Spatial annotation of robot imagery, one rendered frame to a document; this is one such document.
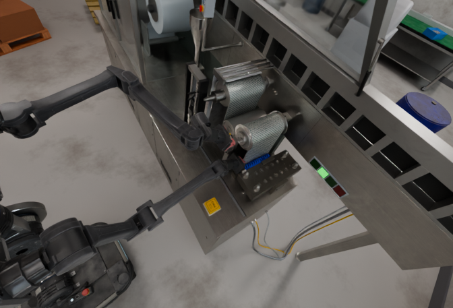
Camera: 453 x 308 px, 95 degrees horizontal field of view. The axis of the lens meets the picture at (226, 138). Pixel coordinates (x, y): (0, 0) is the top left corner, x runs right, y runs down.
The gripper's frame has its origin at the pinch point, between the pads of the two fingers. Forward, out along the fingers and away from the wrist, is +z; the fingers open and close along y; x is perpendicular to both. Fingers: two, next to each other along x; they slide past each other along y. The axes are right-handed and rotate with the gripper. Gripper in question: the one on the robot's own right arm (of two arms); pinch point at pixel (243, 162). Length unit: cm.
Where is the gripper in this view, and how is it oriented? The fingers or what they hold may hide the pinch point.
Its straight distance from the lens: 124.3
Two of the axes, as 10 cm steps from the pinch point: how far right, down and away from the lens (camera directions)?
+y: 5.3, 7.4, -4.2
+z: 6.1, 0.0, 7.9
